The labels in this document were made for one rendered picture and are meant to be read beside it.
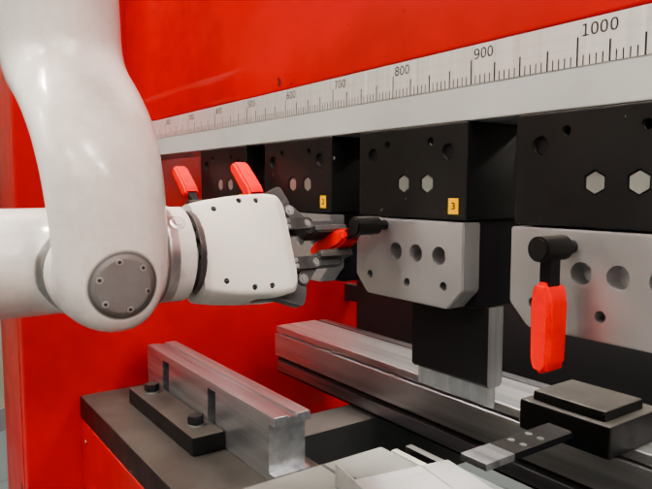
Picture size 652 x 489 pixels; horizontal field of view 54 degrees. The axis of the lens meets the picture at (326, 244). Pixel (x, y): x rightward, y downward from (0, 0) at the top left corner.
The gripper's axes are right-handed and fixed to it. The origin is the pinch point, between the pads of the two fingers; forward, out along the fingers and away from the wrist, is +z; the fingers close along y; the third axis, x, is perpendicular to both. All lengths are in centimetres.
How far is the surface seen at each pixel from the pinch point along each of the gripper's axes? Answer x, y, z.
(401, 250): 5.5, 2.6, 4.9
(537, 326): 22.8, 13.1, -0.2
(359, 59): 7.3, -17.6, 3.9
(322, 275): -6.7, 1.8, 3.5
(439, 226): 12.7, 2.4, 3.4
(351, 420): -42, 20, 28
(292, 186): -9.6, -10.1, 3.9
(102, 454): -71, 17, -7
